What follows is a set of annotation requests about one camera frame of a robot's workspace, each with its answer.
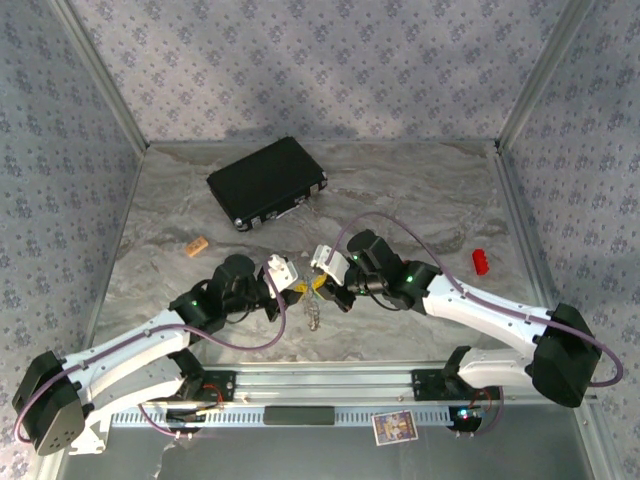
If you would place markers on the grey metal base plate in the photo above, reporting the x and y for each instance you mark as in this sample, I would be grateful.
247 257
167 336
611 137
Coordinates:
300 455

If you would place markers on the black rectangular pad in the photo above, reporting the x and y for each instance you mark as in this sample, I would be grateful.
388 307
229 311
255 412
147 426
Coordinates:
300 416

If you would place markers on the black base electronics board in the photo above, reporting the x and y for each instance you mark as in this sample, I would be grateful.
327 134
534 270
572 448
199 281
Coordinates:
465 419
182 416

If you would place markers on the white plastic bracket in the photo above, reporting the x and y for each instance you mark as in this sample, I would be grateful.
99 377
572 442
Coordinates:
92 445

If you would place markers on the black hard case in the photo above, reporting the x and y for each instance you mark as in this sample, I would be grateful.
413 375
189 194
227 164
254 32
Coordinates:
265 182

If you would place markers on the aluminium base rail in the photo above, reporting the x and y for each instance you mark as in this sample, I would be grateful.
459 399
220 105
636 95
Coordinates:
320 385

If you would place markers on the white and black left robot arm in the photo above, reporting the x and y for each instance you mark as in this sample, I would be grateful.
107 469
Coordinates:
130 345

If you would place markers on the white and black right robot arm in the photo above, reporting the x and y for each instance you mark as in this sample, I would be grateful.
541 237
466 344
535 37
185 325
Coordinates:
480 310

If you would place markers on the red toy brick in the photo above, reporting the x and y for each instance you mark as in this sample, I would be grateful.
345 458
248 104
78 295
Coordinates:
481 262

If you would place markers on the aluminium frame post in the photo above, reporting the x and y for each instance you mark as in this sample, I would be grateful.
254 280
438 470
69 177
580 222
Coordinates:
104 75
540 75

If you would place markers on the aluminium table edge rail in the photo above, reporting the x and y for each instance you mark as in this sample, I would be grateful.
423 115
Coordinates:
117 225
526 210

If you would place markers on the small wooden block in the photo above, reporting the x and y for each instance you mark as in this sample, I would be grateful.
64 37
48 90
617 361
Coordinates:
196 247

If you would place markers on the colourful picture card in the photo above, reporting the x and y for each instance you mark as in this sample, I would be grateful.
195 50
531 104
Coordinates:
395 427

